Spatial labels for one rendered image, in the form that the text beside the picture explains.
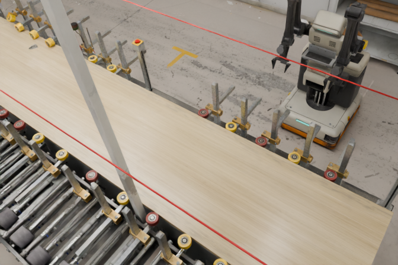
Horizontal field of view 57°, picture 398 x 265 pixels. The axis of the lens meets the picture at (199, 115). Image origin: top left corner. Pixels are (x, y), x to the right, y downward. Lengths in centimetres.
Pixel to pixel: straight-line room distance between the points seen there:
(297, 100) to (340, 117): 44
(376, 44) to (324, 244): 310
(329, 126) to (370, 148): 51
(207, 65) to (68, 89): 191
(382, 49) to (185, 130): 286
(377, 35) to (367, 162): 184
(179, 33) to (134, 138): 271
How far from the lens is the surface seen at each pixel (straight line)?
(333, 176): 249
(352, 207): 241
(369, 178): 368
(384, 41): 494
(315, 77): 324
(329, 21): 291
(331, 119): 365
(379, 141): 397
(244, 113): 264
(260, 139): 260
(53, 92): 331
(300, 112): 365
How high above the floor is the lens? 294
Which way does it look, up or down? 48 degrees down
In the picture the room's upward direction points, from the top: 7 degrees counter-clockwise
